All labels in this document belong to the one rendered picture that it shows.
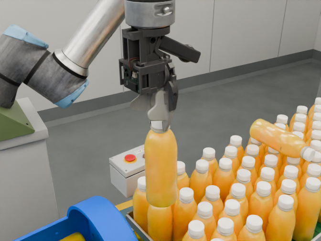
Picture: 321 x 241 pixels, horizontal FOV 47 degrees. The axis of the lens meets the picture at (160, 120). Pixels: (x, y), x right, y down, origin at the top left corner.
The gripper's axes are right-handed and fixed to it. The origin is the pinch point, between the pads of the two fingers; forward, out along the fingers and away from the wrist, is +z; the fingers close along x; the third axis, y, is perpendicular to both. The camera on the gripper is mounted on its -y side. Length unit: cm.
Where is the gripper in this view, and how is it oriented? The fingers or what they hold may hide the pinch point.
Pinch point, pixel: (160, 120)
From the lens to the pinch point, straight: 76.4
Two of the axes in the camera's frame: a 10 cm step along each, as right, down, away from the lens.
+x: 6.1, 3.5, -7.1
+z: 0.1, 8.9, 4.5
